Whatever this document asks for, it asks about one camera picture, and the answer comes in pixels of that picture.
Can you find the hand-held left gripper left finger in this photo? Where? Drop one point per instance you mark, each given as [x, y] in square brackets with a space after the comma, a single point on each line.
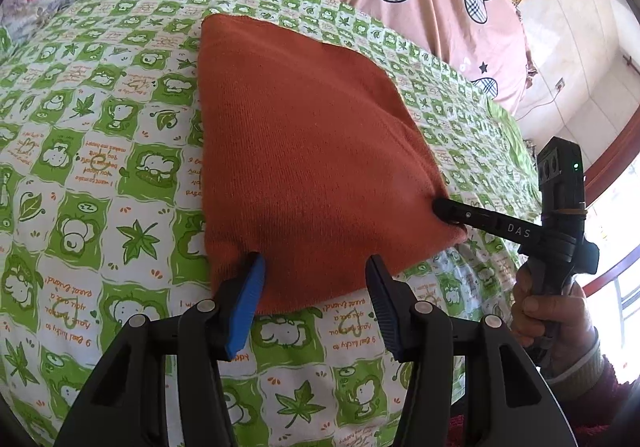
[245, 307]

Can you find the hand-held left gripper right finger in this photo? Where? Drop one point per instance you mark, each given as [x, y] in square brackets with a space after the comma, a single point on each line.
[387, 309]

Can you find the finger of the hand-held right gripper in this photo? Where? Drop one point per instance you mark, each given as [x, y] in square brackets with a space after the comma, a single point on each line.
[480, 218]

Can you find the orange knit sweater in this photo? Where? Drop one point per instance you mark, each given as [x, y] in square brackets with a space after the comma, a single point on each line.
[310, 152]

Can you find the person's right forearm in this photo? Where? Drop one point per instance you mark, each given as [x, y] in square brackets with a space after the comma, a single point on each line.
[610, 397]

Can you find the person's right hand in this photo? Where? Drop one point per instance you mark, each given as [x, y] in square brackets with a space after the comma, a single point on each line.
[555, 322]

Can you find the green checkered bedsheet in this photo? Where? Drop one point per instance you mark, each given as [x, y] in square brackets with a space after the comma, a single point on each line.
[100, 177]

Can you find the reddish wooden window frame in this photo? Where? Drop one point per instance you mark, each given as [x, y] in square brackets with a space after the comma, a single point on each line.
[612, 159]

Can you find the wall outlet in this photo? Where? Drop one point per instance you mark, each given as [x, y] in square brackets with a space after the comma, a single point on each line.
[561, 84]

